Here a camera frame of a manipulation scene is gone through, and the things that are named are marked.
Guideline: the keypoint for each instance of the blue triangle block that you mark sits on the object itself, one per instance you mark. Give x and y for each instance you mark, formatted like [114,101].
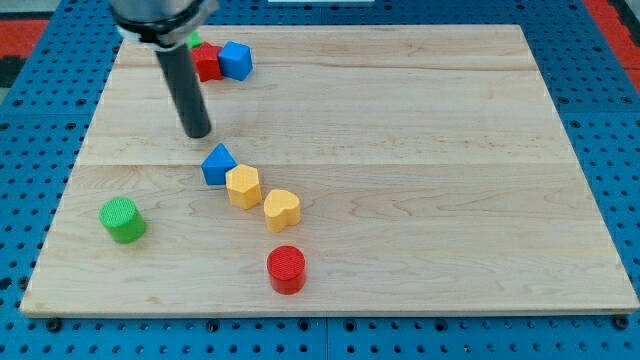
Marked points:
[217,164]

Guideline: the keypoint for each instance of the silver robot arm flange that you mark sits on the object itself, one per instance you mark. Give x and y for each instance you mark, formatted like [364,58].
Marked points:
[162,24]

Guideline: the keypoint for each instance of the green block behind arm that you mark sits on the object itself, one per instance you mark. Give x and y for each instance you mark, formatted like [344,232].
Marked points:
[194,40]

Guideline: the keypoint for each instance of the yellow heart block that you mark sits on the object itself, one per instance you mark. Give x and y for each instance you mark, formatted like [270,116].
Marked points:
[282,209]

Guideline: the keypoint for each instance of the light wooden board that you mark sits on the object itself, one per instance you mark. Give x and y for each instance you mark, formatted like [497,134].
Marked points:
[435,178]

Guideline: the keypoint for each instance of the yellow hexagon block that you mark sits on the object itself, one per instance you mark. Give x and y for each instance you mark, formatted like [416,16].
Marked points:
[243,186]

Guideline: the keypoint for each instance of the red cylinder block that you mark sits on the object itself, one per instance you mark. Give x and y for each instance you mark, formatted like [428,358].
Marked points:
[286,266]

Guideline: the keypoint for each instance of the blue cube block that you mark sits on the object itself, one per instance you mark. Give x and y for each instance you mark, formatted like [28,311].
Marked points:
[235,61]

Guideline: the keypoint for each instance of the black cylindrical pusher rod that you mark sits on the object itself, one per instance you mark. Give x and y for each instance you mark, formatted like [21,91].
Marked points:
[183,84]

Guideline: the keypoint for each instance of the red pentagon block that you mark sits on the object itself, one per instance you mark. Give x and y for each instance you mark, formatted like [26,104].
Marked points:
[205,59]

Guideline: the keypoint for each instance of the green cylinder block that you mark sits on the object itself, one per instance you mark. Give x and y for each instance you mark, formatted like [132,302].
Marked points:
[122,220]

